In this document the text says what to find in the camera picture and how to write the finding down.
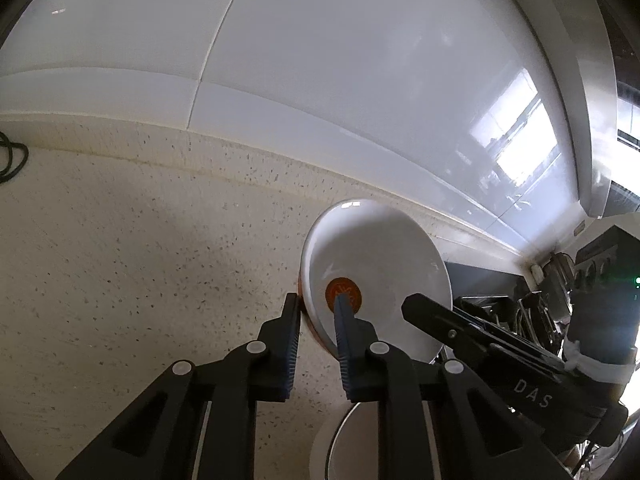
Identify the black power cable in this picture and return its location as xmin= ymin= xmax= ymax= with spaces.
xmin=0 ymin=130 xmax=30 ymax=184

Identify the white bowl on counter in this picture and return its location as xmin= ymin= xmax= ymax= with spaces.
xmin=309 ymin=402 xmax=378 ymax=480

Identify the white bowl red emblem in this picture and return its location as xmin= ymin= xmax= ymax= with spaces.
xmin=298 ymin=198 xmax=452 ymax=363

